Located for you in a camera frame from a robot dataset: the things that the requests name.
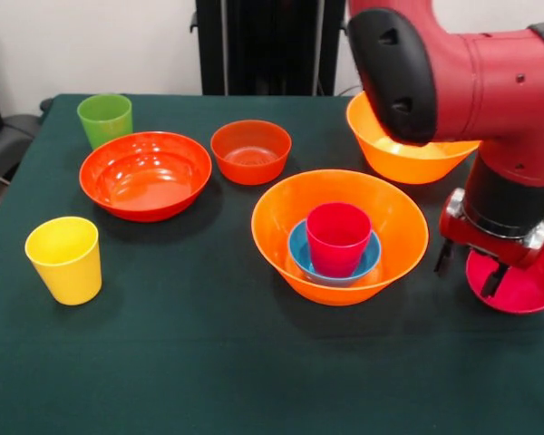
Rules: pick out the small red bowl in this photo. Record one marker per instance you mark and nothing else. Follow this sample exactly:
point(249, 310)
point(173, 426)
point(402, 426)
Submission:
point(251, 158)

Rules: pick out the black chair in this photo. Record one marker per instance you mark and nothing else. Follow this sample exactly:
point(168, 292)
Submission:
point(4, 136)

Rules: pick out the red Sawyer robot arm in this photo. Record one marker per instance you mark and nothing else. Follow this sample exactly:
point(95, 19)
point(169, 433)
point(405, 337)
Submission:
point(480, 81)

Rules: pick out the large orange bowl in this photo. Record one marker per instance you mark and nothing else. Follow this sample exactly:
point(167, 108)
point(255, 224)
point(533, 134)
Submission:
point(272, 226)
point(408, 167)

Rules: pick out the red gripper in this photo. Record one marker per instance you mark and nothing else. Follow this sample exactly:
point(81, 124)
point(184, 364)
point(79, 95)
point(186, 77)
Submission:
point(480, 242)

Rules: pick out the green plastic cup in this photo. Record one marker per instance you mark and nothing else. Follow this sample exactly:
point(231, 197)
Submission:
point(104, 122)

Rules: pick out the blue plastic bowl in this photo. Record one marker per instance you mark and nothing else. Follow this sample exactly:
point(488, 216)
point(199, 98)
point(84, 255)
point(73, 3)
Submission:
point(299, 254)

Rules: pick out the pink plastic cup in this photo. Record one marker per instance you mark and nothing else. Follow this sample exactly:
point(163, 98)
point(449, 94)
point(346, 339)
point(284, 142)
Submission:
point(337, 244)

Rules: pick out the wide red bowl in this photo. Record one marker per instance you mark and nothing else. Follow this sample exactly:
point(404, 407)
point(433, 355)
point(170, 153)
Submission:
point(145, 181)

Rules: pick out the dark green tablecloth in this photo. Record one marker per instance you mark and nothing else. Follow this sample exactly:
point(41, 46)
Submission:
point(272, 385)

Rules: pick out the pink plastic bowl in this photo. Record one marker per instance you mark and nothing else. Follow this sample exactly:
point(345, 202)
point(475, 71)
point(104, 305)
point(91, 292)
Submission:
point(526, 290)

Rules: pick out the yellow plastic cup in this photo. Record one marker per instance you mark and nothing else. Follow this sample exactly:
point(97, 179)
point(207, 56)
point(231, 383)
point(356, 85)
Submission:
point(65, 263)

